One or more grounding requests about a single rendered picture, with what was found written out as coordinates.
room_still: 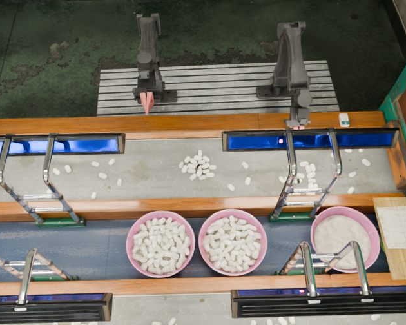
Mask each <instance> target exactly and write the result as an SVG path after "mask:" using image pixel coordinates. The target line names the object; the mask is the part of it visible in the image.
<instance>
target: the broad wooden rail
mask: <svg viewBox="0 0 406 325"><path fill-rule="evenodd" d="M340 113H347V115H348V119H349V124H350V125H349V127H341V126H340V120H339V117H338V116H339V114H340ZM284 119H289V113H244V114H213V115H150V116H118V117H54V118H20V119H0V135H5V134H8V133H14V134H15V135H48V134H49V133H58V134H79V133H125V134H126V140H146V139H207V138H222V131H235V130H283V129H284V128H290V126H286V123H284ZM309 119H310V120H311V123H307V125H305V126H304V129H325V128H326V127H335V128H336V129H339V128H381V127H382V126H383V125H385V124H387V122H386V120H385V116H384V113H383V111H368V112H309Z"/></svg>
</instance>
